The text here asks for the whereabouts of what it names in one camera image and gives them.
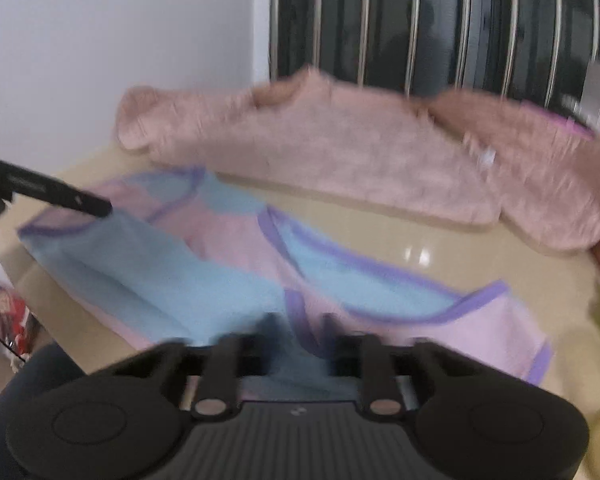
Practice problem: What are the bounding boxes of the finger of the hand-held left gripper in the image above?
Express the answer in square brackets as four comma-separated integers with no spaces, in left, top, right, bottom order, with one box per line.
[7,164,114,219]

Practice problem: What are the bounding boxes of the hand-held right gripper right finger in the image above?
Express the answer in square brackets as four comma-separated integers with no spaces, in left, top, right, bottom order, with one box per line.
[322,312,486,421]

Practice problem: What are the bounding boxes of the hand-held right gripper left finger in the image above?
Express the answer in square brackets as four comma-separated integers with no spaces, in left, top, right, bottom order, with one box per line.
[92,312,286,421]

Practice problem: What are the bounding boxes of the pink blue mesh vest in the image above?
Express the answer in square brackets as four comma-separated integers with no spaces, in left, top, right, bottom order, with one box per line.
[17,167,553,396]

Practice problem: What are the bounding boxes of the red white plastic bag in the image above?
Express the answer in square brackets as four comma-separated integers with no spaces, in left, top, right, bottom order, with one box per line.
[0,260,46,366]

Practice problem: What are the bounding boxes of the pink quilted jacket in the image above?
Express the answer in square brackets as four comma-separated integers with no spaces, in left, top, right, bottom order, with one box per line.
[114,66,600,256]

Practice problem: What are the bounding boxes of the pink flat folder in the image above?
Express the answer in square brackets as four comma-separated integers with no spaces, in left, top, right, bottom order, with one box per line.
[525,102,597,139]

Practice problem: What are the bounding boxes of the dark window blinds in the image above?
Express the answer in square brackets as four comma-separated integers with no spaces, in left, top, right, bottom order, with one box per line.
[270,0,600,116]

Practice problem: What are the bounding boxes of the metal window grille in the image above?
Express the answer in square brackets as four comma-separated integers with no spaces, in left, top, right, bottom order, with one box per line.
[270,0,600,96]

